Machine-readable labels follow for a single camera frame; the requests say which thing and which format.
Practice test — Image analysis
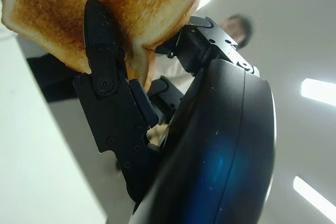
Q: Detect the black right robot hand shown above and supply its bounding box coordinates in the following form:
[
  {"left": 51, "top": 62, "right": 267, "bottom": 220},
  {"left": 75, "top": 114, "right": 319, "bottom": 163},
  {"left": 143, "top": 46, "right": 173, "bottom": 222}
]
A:
[{"left": 72, "top": 0, "right": 276, "bottom": 224}]

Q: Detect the browned toast slice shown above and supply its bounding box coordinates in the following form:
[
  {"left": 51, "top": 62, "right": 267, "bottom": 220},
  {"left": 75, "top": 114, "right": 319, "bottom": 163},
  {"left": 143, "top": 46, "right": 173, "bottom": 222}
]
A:
[{"left": 1, "top": 0, "right": 229, "bottom": 91}]

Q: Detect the long ceiling light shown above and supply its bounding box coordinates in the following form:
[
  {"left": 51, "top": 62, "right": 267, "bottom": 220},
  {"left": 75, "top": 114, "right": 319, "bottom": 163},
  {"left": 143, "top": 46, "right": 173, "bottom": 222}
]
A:
[
  {"left": 292, "top": 176, "right": 336, "bottom": 216},
  {"left": 301, "top": 78, "right": 336, "bottom": 106}
]

